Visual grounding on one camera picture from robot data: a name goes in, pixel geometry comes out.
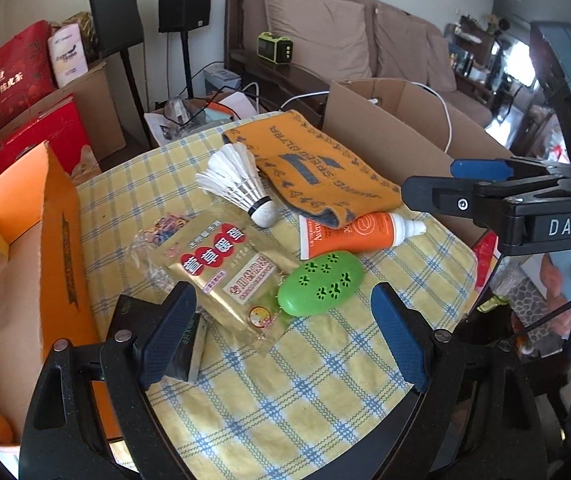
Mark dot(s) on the red packet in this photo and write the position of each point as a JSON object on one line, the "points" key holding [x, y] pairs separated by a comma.
{"points": [[485, 255]]}

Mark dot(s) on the gold patterned bag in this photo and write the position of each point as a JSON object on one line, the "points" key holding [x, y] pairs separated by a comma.
{"points": [[85, 27]]}

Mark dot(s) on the small black box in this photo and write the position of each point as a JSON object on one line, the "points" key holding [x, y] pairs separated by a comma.
{"points": [[194, 355]]}

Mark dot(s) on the orange cardboard box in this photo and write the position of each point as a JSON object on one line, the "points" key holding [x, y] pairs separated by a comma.
{"points": [[60, 260]]}

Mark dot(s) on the pink tissue pack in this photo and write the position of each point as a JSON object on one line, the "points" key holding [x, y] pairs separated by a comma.
{"points": [[67, 55]]}

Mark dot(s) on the open brown cardboard box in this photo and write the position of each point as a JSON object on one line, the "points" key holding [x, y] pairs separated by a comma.
{"points": [[390, 130]]}

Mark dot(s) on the large beige sofa cushion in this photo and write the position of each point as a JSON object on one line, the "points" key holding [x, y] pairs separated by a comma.
{"points": [[315, 30]]}

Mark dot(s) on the open box of clutter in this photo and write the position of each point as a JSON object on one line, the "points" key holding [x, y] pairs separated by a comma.
{"points": [[180, 115]]}

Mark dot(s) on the black speaker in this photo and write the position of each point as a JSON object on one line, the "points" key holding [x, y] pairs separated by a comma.
{"points": [[115, 15], [184, 2]]}

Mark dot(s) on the white grey device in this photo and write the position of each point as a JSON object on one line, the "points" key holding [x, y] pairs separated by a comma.
{"points": [[223, 80]]}

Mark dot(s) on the green oval plastic case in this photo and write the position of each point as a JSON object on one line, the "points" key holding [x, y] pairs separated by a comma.
{"points": [[315, 285]]}

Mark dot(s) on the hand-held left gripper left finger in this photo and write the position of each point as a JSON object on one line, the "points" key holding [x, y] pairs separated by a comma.
{"points": [[165, 332]]}

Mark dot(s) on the white feather shuttlecock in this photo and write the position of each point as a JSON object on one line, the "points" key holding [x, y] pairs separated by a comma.
{"points": [[235, 180]]}

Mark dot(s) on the black speaker stand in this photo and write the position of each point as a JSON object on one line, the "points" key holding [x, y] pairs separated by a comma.
{"points": [[188, 65], [133, 95]]}

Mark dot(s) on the red gift boxes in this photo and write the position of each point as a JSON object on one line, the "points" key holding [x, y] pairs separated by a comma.
{"points": [[50, 135]]}

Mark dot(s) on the yellow checkered cloth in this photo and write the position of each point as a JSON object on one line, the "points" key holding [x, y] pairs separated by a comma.
{"points": [[290, 400]]}

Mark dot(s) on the orange sunscreen tube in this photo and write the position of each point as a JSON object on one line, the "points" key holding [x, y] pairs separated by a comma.
{"points": [[365, 235]]}

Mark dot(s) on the large brown cardboard carton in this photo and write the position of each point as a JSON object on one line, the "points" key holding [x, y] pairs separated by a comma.
{"points": [[105, 105]]}

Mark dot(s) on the dark wooden shelf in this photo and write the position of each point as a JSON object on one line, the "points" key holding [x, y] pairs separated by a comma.
{"points": [[475, 55]]}

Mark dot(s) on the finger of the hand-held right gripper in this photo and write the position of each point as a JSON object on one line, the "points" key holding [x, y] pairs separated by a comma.
{"points": [[480, 170], [440, 200]]}

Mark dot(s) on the gold foil packet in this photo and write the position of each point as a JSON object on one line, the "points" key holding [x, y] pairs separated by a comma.
{"points": [[215, 270]]}

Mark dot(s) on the red gift bag gold print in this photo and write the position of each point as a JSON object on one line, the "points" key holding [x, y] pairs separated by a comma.
{"points": [[10, 75]]}

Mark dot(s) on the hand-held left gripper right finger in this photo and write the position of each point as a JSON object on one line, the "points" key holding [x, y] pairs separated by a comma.
{"points": [[400, 340]]}

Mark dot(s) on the brown sofa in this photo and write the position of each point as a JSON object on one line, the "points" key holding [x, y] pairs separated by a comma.
{"points": [[245, 45]]}

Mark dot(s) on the orange printed towel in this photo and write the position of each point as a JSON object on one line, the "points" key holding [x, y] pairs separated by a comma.
{"points": [[315, 160]]}

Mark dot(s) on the green portable radio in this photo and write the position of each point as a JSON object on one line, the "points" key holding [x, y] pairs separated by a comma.
{"points": [[274, 48]]}

